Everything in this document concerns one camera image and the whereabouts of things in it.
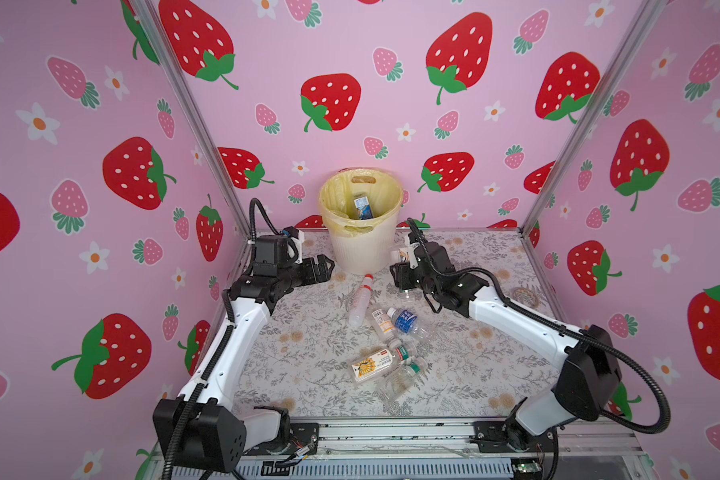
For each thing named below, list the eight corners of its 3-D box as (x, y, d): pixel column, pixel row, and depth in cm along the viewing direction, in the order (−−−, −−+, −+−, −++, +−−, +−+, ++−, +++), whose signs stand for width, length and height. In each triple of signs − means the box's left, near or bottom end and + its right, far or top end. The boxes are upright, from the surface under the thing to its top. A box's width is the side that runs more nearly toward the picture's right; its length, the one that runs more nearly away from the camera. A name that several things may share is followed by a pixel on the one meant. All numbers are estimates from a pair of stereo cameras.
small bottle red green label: (404, 364, 86) (404, 360, 84) (387, 345, 90) (388, 341, 88) (415, 354, 88) (416, 351, 86) (399, 336, 92) (399, 332, 89)
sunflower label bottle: (362, 391, 83) (361, 384, 78) (349, 373, 86) (348, 366, 81) (406, 355, 89) (407, 347, 85) (393, 340, 92) (394, 332, 88)
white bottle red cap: (346, 326, 96) (345, 318, 92) (361, 279, 109) (360, 269, 104) (361, 329, 96) (361, 321, 91) (374, 281, 108) (374, 272, 103)
